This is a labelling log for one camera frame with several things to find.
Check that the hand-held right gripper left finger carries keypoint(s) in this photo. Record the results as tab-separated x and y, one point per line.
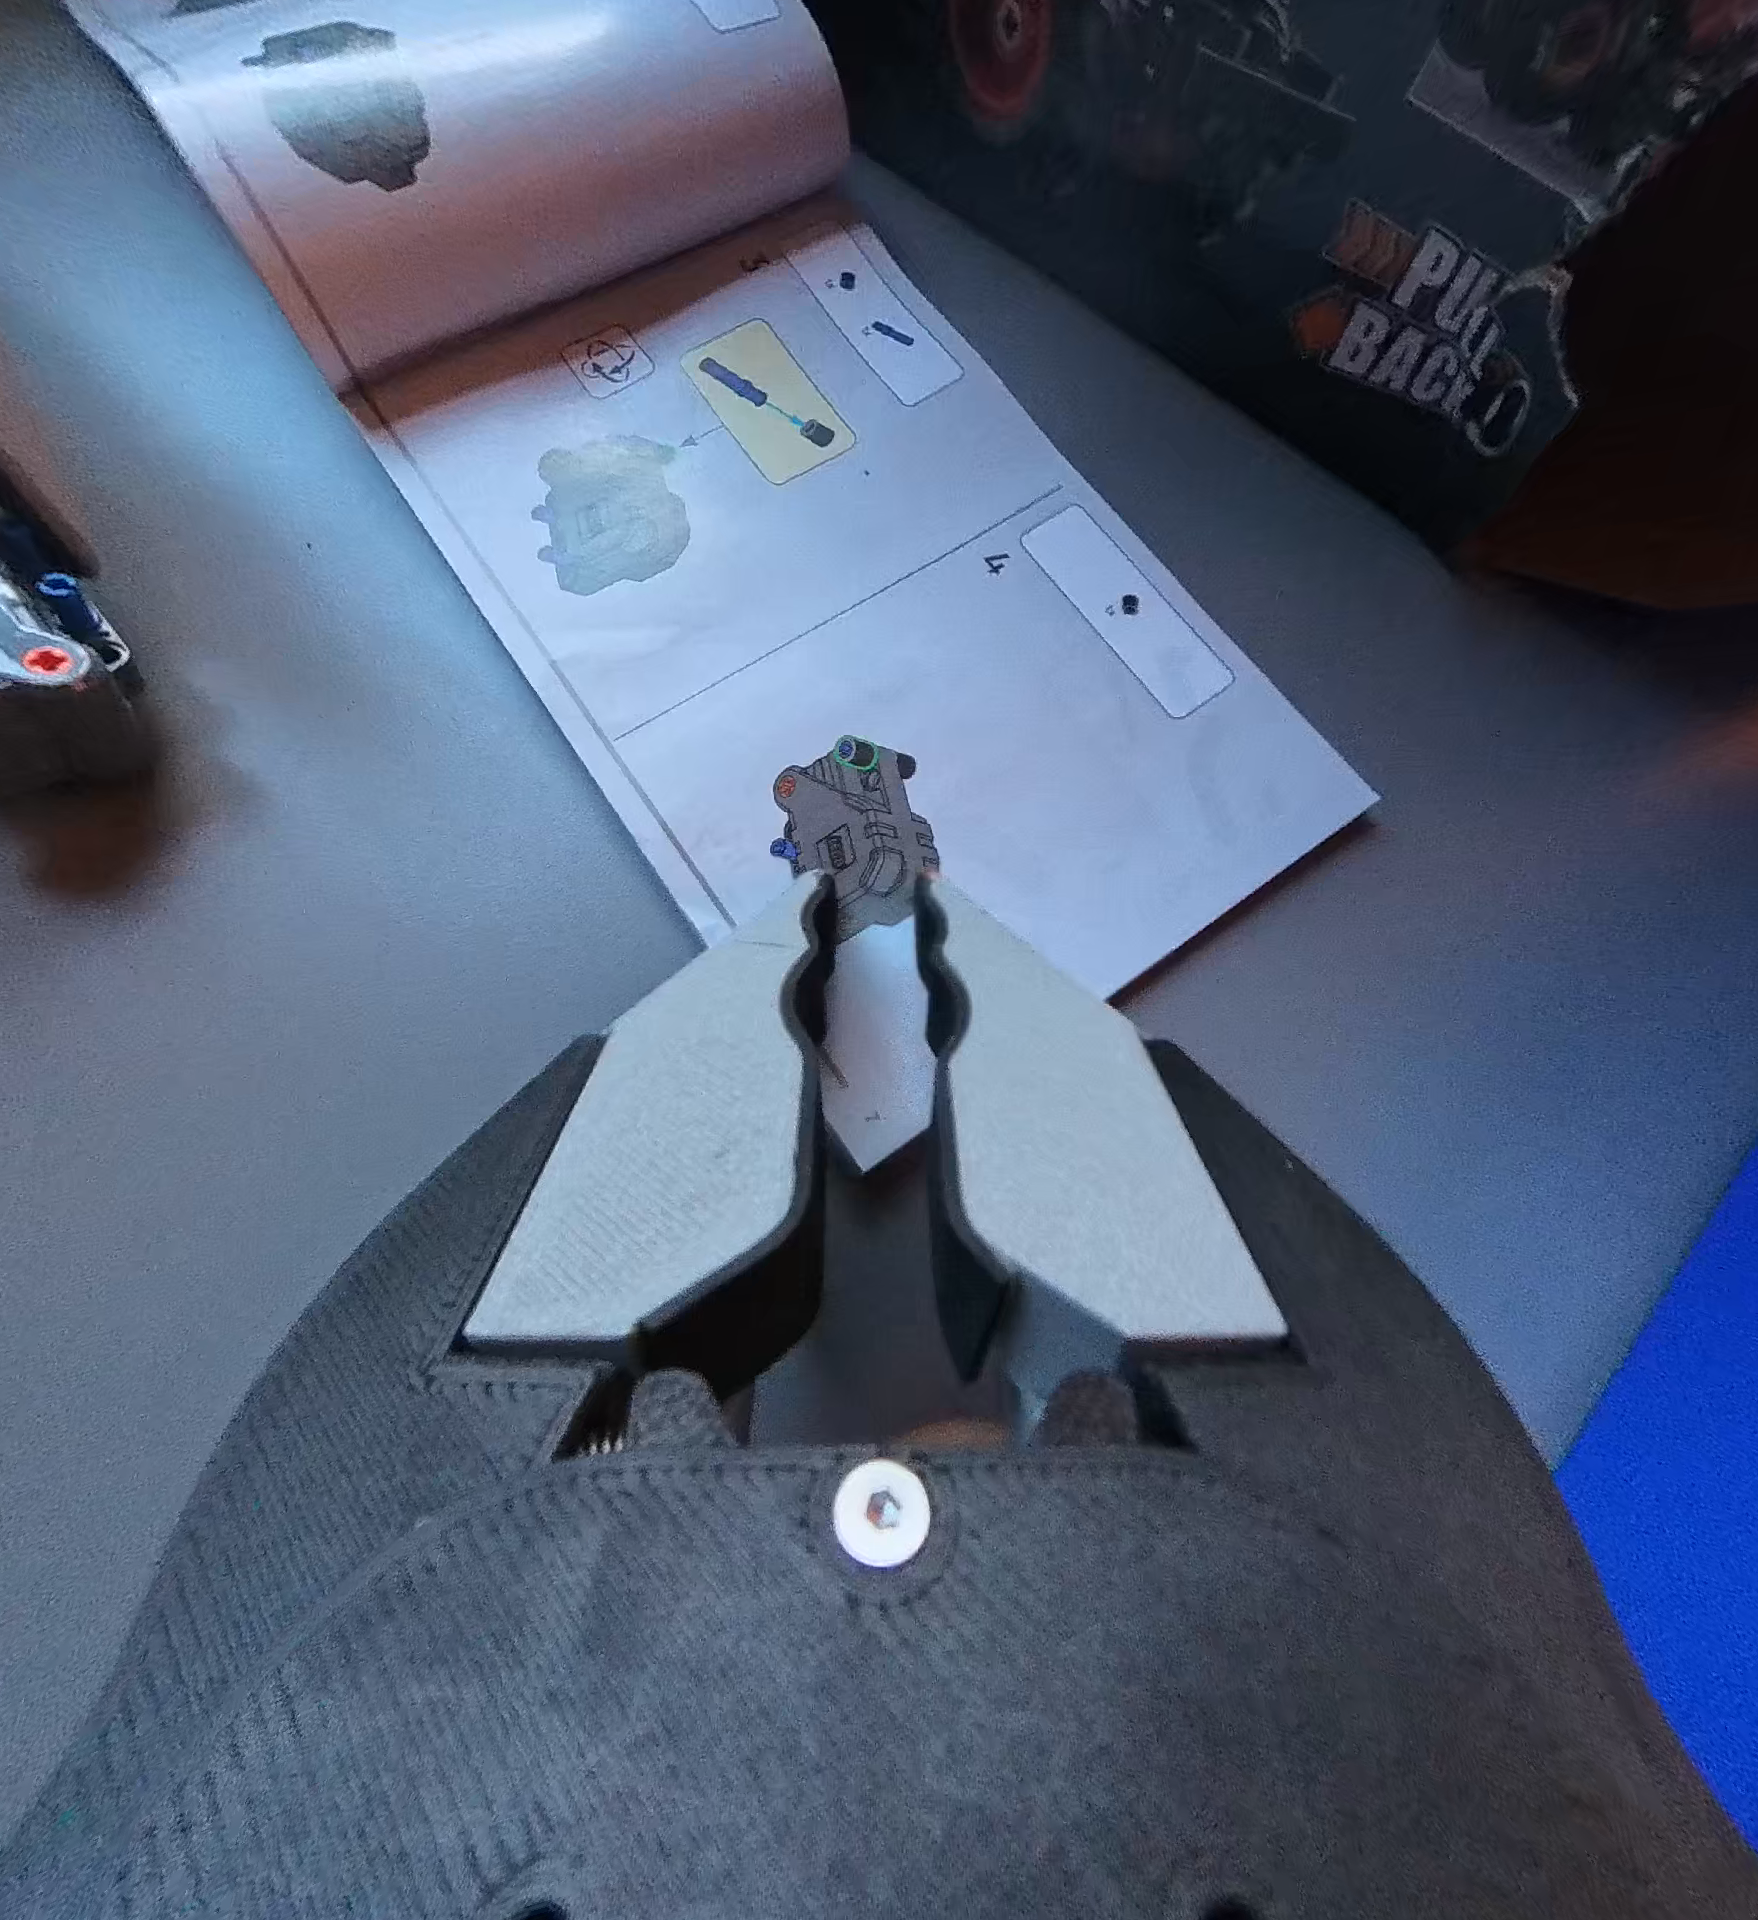
654	1171

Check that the grey lego motor assembly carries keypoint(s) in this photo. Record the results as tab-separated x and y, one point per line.
24	705

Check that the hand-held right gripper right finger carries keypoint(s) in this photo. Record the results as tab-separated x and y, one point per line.
1103	1184

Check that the lego instruction booklet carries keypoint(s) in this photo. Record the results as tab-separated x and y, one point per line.
820	600

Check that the blue mat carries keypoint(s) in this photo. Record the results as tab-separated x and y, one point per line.
1720	1425

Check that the dark printed lego box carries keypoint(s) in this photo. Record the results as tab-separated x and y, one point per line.
1195	195

